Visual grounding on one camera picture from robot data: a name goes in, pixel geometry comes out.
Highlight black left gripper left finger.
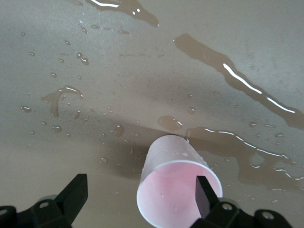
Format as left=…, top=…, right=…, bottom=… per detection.
left=0, top=173, right=89, bottom=228

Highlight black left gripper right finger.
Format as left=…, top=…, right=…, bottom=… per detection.
left=190, top=175, right=293, bottom=228

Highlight pink plastic cup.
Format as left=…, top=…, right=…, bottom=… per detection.
left=136, top=134, right=224, bottom=228

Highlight wide water puddle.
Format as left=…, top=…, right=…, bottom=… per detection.
left=158, top=115, right=304, bottom=193

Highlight small water puddle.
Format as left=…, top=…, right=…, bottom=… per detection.
left=85, top=0, right=160, bottom=27

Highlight ring-shaped water drops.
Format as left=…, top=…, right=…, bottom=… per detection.
left=40, top=85, right=84, bottom=118

